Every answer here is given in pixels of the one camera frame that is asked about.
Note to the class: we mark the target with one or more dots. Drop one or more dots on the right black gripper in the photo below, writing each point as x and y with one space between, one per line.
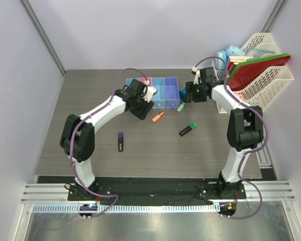
190 87

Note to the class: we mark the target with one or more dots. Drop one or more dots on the purple plastic drawer box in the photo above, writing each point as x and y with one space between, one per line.
172 92

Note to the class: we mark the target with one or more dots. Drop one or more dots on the pink plastic drawer box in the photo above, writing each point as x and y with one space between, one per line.
143 79

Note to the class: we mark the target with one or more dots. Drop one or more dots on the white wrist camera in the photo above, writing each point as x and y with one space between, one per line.
197 78
149 91

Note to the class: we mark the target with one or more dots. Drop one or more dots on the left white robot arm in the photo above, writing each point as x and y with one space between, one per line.
78 136

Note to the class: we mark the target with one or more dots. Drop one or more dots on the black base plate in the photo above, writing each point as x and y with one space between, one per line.
168 189

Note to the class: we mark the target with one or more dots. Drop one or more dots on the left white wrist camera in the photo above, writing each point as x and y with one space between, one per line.
149 91

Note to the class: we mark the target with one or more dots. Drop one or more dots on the white slotted cable duct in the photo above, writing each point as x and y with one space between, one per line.
90 208

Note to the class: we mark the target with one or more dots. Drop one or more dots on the blue headphones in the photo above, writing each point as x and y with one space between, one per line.
225 54

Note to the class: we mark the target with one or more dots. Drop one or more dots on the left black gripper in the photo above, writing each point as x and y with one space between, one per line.
142 113

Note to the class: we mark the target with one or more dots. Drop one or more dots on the green capped black highlighter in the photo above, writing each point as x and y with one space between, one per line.
187 129

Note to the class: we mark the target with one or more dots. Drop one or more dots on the aluminium rail frame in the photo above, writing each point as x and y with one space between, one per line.
277 219

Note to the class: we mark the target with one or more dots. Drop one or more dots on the white mesh file organizer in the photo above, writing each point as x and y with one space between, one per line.
262 79

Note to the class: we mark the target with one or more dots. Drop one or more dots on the light blue drawer box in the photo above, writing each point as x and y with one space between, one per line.
159 98
130 81

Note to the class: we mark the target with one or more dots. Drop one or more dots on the red plastic folder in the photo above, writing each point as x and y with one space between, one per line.
256 75

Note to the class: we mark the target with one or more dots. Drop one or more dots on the blue round tape dispenser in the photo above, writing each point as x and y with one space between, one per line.
182 94

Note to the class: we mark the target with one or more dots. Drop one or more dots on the purple capped black highlighter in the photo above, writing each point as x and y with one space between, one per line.
120 141

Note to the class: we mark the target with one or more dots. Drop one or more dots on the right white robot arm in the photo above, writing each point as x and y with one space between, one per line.
244 131

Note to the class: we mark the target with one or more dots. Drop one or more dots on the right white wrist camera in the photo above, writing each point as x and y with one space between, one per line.
197 78

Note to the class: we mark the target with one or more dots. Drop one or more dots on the green plastic folder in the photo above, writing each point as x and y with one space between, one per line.
240 66

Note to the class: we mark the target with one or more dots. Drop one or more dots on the stack of books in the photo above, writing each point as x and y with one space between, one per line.
233 61

